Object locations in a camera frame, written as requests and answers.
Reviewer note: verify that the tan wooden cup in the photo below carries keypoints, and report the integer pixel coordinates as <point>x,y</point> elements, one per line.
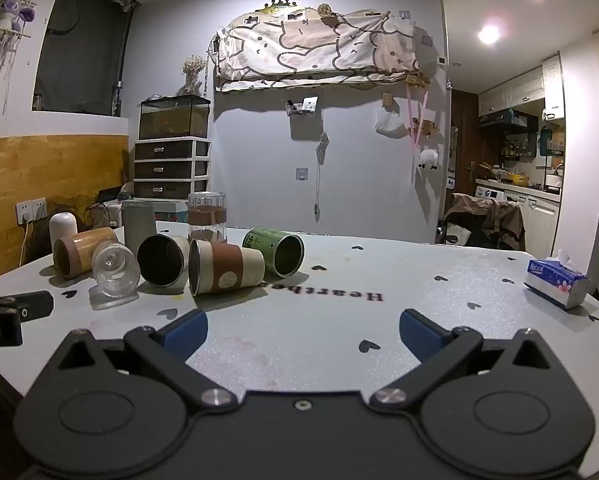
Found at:
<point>87,250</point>

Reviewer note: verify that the glass fish tank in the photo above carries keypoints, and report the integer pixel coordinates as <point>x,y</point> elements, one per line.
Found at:
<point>172,120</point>

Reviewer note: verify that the blue and white tissue pack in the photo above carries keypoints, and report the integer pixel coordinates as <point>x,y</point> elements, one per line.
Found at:
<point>554,280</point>

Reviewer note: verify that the white wall power outlet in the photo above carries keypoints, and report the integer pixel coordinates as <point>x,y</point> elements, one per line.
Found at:
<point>31,210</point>

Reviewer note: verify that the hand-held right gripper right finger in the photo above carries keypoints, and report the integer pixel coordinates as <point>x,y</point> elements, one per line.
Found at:
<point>422,335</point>

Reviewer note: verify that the glass cup with brown sleeve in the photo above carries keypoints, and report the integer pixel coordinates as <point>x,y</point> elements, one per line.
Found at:
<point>207,215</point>

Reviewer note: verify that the green cup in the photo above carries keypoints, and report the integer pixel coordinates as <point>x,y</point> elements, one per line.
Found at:
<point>267,247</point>

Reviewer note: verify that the cream cup with brown sleeve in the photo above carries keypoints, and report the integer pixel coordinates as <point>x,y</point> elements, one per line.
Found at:
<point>224,267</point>

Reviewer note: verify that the small wall shelf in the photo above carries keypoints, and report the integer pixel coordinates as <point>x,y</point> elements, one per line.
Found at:
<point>302,106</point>

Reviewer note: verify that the pink hanging ribbons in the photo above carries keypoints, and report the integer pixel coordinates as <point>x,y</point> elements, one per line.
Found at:
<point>415,130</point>

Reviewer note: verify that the gold crown wall ornament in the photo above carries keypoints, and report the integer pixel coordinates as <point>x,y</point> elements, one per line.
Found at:
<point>278,6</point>

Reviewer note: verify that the air conditioner with printed cover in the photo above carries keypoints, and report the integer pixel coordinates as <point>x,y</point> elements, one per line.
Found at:
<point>314,47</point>

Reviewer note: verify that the white wall socket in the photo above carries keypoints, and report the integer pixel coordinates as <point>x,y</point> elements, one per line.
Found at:
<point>302,174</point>

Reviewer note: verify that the round ceiling light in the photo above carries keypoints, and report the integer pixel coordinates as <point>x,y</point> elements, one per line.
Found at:
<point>489,34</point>

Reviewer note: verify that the chair draped with brown clothing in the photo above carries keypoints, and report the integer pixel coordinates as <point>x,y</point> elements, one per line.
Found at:
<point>494,220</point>

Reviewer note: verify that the white cup with dark inside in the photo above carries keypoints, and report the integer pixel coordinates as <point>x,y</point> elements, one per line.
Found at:
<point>160,260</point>

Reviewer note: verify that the white hanging bag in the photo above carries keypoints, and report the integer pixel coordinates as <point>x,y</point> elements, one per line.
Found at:
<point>392,124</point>

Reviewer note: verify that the grey cup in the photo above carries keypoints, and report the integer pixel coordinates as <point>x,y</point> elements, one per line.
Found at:
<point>138,222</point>

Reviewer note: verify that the dried flower bouquet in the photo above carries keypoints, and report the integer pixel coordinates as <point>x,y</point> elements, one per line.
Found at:
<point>194,70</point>

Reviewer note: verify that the dark plastic drawer unit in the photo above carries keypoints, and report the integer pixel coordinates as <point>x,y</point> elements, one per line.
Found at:
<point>172,167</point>

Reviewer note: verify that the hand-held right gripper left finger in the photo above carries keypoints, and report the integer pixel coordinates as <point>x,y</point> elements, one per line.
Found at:
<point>184,332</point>

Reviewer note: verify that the dark wooden door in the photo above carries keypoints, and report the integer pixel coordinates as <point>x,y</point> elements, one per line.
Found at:
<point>463,135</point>

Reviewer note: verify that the clear glass cup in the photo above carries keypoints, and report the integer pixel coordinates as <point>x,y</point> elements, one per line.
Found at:
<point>114,270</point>

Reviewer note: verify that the white rounded humidifier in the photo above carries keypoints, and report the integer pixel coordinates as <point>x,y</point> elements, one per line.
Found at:
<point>62,230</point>

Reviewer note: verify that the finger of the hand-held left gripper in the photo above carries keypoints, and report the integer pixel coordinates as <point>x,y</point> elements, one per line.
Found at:
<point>32,305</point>

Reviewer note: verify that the white sheep plush toy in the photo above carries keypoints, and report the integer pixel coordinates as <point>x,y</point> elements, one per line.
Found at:
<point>428,157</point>

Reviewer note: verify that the dark window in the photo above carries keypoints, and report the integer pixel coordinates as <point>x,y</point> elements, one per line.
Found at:
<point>82,55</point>

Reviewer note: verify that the purple plush toy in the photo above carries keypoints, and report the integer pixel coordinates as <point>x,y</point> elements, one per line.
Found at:
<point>10,10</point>

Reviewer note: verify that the white washing machine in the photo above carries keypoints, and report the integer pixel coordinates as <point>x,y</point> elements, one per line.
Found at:
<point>489,193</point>

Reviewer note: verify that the white kitchen wall cabinets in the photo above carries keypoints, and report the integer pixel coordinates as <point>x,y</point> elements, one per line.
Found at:
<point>519,87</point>

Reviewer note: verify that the white storage box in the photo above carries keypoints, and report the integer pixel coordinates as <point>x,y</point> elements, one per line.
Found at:
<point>172,210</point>

